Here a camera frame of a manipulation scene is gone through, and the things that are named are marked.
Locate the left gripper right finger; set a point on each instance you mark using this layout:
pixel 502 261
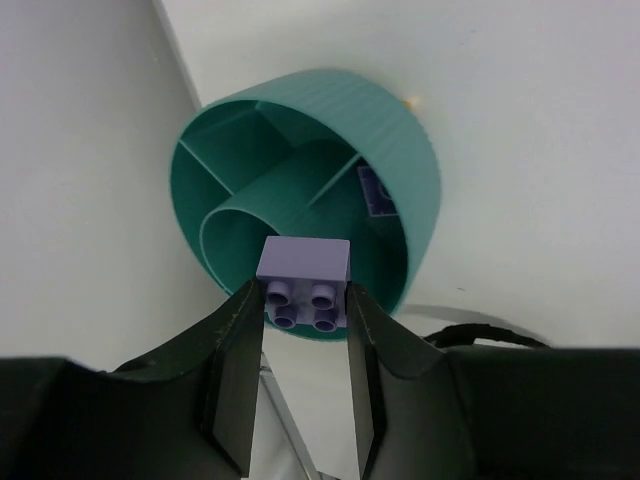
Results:
pixel 390 372

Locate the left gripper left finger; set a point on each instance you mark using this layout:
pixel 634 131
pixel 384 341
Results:
pixel 225 348

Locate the purple square lego brick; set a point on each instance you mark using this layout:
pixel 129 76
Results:
pixel 305 281

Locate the aluminium frame rail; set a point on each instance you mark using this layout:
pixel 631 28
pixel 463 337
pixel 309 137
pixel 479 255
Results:
pixel 296 444

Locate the purple lego in container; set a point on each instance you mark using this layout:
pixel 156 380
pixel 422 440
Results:
pixel 378 200

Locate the teal round divided container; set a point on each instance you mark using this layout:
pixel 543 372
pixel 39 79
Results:
pixel 281 158

